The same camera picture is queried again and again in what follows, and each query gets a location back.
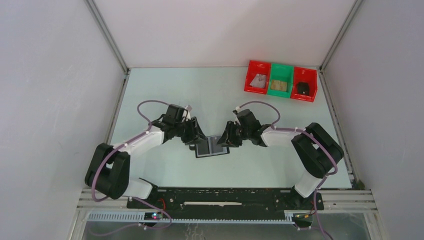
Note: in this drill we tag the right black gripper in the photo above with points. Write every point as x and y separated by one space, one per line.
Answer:
228 139

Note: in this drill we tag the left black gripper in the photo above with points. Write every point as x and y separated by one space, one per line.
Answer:
199 136

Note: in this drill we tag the black leather card holder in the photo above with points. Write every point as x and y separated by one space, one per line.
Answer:
214 149

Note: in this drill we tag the thin white credit card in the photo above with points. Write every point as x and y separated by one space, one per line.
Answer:
253 83

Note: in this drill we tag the orange card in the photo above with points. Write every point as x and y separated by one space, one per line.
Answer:
276 85

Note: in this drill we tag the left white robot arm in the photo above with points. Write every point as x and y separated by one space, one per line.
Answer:
108 174

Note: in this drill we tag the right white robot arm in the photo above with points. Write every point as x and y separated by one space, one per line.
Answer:
318 152

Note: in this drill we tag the silver card in bin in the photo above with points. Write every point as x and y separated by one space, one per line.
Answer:
261 80

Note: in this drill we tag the tan object in bin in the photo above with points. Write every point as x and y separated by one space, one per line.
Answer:
282 86

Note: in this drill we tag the left red bin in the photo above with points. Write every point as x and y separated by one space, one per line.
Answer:
257 67

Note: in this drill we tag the red bin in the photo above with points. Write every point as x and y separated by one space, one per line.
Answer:
308 75
257 67

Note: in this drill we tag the green bin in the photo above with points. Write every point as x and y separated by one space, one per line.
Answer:
281 80

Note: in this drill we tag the black object in bin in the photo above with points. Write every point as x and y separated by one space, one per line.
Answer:
303 88

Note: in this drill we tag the right red bin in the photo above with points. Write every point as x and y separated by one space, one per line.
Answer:
308 75

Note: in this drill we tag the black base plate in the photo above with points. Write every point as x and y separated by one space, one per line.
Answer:
246 204

